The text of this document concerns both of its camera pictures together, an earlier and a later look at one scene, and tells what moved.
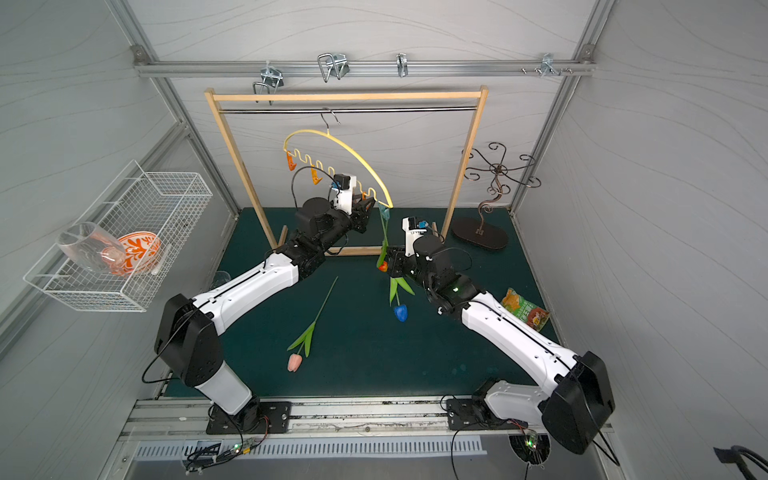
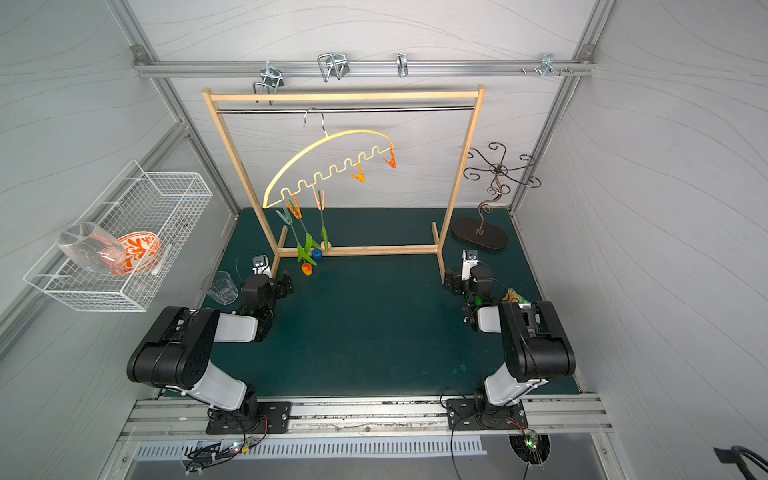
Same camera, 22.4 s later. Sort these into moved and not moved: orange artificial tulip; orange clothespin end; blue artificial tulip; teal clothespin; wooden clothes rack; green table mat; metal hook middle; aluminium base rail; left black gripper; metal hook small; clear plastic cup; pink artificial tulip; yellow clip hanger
Moved: teal clothespin; blue artificial tulip; orange clothespin end; yellow clip hanger; pink artificial tulip; orange artificial tulip; left black gripper
Not moved: clear plastic cup; metal hook middle; aluminium base rail; metal hook small; green table mat; wooden clothes rack
